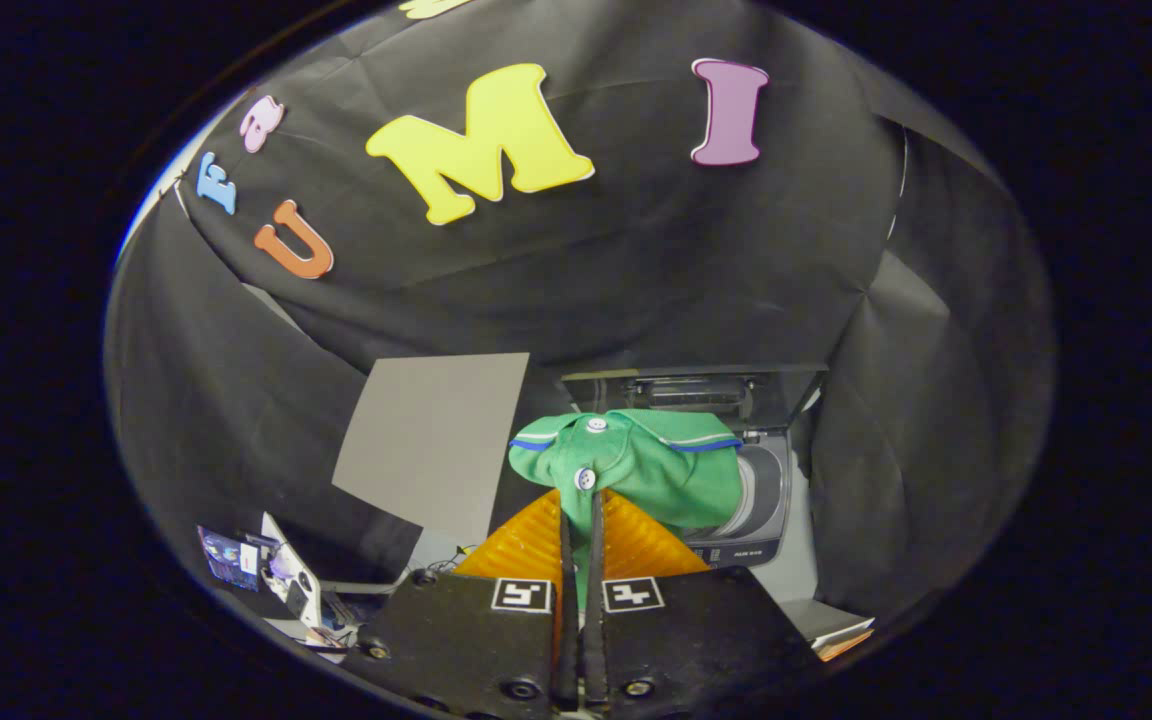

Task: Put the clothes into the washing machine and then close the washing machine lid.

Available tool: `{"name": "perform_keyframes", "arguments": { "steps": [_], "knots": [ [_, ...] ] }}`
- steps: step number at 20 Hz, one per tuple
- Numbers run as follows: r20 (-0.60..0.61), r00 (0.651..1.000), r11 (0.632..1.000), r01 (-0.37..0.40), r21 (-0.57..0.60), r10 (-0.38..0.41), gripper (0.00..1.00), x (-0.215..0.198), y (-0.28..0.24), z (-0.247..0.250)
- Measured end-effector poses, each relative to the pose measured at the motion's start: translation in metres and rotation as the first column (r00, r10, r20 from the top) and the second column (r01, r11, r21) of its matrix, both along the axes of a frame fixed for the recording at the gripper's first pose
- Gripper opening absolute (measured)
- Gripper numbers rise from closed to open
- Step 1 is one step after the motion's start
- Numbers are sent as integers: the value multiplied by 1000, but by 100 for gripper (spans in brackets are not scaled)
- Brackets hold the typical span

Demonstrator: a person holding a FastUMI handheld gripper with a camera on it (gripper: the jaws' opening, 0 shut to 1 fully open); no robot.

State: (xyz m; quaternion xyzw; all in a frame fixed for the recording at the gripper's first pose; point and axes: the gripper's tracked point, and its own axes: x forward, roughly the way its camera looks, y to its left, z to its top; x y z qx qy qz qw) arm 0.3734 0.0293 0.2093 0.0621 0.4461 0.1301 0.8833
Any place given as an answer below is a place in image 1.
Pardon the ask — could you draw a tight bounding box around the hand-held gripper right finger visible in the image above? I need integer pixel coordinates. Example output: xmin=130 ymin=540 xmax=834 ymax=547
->
xmin=581 ymin=488 xmax=822 ymax=713

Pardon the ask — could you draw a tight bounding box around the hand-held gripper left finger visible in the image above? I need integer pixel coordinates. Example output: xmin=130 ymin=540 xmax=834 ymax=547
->
xmin=341 ymin=488 xmax=579 ymax=713

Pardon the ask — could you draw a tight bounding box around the green polo shirt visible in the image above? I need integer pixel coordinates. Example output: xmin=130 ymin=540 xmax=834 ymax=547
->
xmin=508 ymin=408 xmax=745 ymax=611

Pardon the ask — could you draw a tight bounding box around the off-white cabinet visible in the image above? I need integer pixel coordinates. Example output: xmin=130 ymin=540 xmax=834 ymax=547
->
xmin=331 ymin=352 xmax=532 ymax=573

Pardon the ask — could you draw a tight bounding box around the orange and white flat box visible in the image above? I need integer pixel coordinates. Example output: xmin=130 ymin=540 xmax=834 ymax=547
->
xmin=801 ymin=598 xmax=877 ymax=663

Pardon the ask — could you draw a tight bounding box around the white stand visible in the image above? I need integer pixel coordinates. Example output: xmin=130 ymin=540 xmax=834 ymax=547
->
xmin=261 ymin=512 xmax=325 ymax=631

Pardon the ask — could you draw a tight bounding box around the blue printed card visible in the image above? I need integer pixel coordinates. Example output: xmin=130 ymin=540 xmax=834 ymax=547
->
xmin=198 ymin=525 xmax=263 ymax=593

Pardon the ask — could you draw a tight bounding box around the black backdrop cloth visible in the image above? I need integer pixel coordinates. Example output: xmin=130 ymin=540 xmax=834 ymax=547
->
xmin=104 ymin=0 xmax=1055 ymax=626

